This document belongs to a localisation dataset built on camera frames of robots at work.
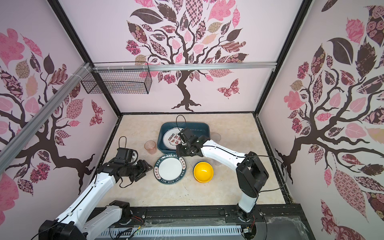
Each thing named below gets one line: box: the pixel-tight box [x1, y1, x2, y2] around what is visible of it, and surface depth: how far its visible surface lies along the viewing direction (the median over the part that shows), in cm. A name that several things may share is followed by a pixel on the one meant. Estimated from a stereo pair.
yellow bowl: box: [193, 161, 214, 184], surface depth 83 cm
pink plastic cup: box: [144, 140, 157, 155], surface depth 97 cm
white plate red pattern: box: [163, 127, 183, 150], surface depth 106 cm
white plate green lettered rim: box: [153, 153, 187, 185], surface depth 90 cm
